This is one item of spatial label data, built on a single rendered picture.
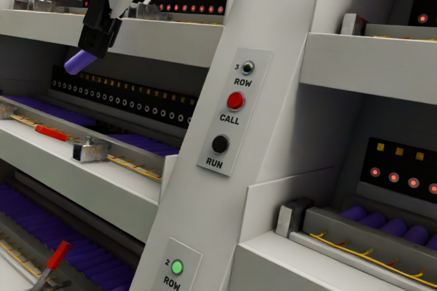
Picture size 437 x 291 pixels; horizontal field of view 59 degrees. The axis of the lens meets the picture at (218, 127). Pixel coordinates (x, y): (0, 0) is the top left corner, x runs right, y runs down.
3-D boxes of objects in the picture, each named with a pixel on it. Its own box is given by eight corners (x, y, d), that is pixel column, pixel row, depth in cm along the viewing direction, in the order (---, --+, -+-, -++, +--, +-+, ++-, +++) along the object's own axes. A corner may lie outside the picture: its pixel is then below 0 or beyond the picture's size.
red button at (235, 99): (238, 109, 35) (244, 93, 36) (224, 106, 36) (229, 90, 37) (243, 112, 36) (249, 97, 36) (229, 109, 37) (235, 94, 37)
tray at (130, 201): (152, 248, 39) (166, 156, 37) (-61, 123, 75) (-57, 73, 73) (259, 212, 55) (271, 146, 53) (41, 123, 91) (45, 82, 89)
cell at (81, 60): (64, 71, 48) (97, 46, 44) (64, 60, 48) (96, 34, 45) (77, 76, 49) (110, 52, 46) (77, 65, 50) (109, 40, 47)
